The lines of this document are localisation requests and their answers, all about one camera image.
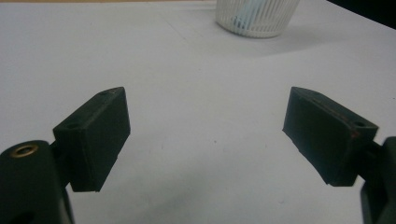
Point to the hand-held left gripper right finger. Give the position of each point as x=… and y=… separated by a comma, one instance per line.
x=327, y=140

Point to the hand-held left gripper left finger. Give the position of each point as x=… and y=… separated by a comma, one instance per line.
x=93, y=140

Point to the white slotted plastic basket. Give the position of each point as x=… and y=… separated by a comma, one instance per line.
x=280, y=18

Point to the light blue hairbrush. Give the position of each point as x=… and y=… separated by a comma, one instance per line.
x=249, y=14

